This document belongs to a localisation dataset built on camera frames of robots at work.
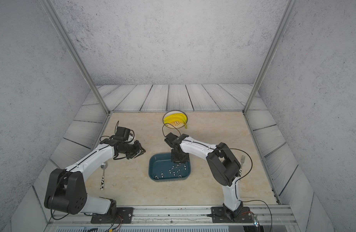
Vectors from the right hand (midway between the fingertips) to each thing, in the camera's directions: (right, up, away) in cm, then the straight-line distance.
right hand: (178, 162), depth 89 cm
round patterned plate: (-4, +22, +23) cm, 32 cm away
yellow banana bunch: (+1, +28, +22) cm, 35 cm away
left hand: (-18, +8, -2) cm, 20 cm away
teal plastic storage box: (-10, -4, +1) cm, 11 cm away
